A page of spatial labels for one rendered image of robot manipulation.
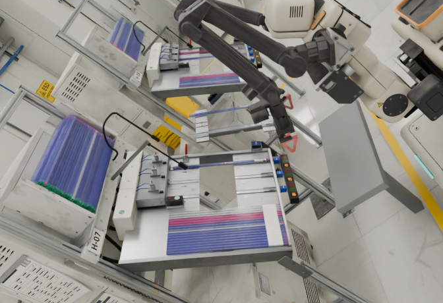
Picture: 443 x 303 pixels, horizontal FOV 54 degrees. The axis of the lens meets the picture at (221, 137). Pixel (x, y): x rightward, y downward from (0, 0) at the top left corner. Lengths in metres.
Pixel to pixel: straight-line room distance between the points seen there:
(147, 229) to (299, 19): 1.09
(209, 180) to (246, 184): 1.33
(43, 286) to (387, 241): 1.70
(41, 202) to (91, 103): 1.40
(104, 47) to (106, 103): 0.38
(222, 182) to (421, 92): 2.03
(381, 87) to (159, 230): 1.11
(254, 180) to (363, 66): 0.77
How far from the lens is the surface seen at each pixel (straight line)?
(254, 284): 2.10
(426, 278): 2.34
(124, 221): 1.97
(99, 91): 3.06
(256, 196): 2.07
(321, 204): 2.95
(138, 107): 3.08
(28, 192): 1.83
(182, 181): 2.19
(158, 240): 1.93
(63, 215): 1.87
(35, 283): 2.04
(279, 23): 1.59
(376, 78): 1.79
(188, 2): 1.87
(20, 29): 5.18
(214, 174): 3.41
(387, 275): 2.46
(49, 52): 5.19
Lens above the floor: 1.89
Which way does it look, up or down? 24 degrees down
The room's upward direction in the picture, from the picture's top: 55 degrees counter-clockwise
